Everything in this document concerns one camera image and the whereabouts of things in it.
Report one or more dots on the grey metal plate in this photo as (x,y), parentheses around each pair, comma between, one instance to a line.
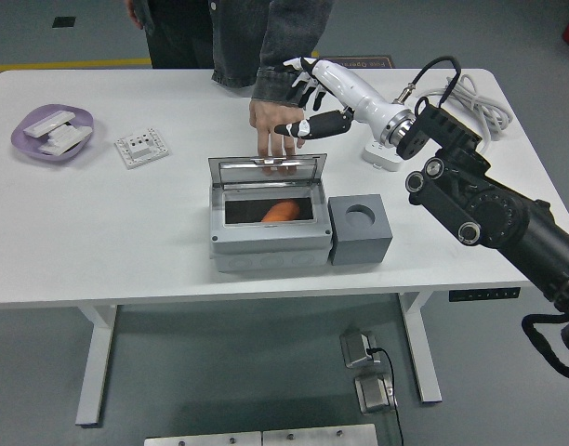
(201,440)
(321,436)

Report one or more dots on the white plastic switch piece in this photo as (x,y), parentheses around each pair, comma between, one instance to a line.
(77,133)
(52,148)

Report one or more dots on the brown floor sign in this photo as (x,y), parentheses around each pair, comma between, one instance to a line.
(363,63)

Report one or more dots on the person's right hand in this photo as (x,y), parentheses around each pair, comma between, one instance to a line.
(135,13)

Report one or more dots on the purple dish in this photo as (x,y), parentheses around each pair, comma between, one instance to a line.
(26,143)

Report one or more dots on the person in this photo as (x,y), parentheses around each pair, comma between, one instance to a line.
(196,32)

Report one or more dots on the dark grey cube holder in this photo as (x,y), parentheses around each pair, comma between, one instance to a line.
(359,246)

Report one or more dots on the black table control panel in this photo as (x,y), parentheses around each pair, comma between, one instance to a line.
(484,294)

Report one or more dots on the person's left forearm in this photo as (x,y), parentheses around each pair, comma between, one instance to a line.
(289,42)

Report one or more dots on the orange cylinder object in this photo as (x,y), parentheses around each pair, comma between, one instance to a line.
(282,211)

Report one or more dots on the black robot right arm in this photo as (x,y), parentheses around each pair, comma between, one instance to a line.
(498,218)

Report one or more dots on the white power strip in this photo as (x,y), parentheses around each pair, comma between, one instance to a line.
(379,155)

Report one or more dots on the white wall socket panel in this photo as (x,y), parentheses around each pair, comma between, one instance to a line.
(140,148)

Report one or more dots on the person's left hand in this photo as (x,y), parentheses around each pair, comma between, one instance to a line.
(270,121)

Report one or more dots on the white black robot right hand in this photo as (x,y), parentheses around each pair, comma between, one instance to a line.
(359,95)

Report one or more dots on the white table leg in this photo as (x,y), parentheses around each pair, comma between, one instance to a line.
(96,362)
(421,353)

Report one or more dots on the long white plastic bar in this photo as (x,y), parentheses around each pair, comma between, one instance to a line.
(47,124)

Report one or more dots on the metal foot pedal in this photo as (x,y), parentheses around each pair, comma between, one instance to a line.
(356,348)
(373,395)

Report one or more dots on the grey lidded enclosure box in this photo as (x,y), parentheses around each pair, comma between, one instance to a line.
(270,237)

